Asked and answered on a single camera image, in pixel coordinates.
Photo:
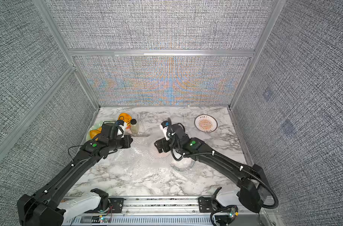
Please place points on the large orange bread loaf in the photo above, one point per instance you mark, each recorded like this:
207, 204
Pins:
95, 133

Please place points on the orange sunburst dinner plate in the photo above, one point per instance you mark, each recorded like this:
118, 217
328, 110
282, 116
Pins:
206, 123

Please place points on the green circuit board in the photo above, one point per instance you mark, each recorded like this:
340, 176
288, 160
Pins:
100, 220

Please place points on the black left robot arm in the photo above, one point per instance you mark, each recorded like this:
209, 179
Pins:
42, 208

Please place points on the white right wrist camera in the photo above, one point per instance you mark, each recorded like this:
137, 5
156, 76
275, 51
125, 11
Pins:
167, 131

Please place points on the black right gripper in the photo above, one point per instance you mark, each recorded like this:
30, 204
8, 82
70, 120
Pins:
164, 142

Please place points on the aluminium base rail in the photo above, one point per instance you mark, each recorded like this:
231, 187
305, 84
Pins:
172, 211

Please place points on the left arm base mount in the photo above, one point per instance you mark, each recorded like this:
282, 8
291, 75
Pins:
107, 204

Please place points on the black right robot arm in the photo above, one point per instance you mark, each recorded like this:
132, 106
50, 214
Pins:
255, 191

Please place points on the aluminium cage frame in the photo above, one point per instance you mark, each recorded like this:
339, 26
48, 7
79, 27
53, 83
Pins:
66, 65

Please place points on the light green scalloped plate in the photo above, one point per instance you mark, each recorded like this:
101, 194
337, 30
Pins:
95, 126

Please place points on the teal rimmed plate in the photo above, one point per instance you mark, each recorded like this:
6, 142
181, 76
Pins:
185, 164

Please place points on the orange lidded cup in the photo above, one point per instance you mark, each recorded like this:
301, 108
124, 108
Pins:
126, 118

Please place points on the black capped spice jar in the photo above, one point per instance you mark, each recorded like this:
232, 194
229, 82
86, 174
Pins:
134, 126

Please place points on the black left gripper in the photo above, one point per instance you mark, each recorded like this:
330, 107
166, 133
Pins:
128, 142

